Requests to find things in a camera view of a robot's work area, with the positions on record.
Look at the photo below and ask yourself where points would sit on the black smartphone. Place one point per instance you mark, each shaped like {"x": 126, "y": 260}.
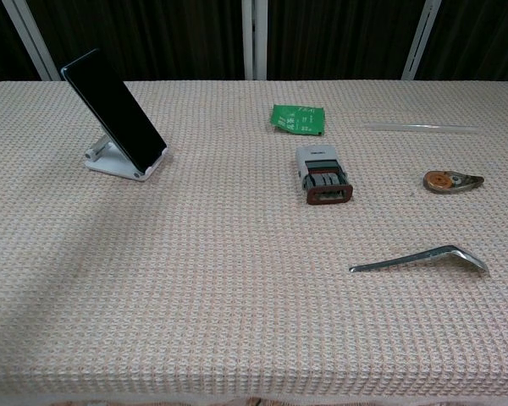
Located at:
{"x": 114, "y": 110}

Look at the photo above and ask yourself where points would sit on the white folding phone stand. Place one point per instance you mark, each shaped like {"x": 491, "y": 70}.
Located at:
{"x": 110, "y": 162}

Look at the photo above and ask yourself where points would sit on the grey date stamp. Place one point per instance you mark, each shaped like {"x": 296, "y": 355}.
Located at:
{"x": 317, "y": 160}

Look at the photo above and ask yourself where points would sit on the beige waffle tablecloth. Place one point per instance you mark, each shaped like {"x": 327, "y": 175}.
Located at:
{"x": 237, "y": 296}

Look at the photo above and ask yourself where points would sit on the green foil packet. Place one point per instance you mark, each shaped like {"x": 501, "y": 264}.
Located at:
{"x": 298, "y": 119}

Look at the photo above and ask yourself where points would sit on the bent metal tool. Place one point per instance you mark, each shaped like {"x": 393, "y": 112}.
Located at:
{"x": 406, "y": 259}

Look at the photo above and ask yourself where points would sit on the clear plastic tube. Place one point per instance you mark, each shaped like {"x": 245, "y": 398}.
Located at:
{"x": 419, "y": 127}

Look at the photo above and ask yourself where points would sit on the brown correction tape dispenser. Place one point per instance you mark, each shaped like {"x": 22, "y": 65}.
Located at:
{"x": 440, "y": 182}

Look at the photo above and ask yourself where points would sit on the black curtain panel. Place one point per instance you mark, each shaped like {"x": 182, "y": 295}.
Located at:
{"x": 0, "y": 46}
{"x": 161, "y": 38}
{"x": 343, "y": 38}
{"x": 482, "y": 38}

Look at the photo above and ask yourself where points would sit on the white frame post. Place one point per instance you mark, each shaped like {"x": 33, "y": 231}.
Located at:
{"x": 421, "y": 40}
{"x": 31, "y": 40}
{"x": 254, "y": 40}

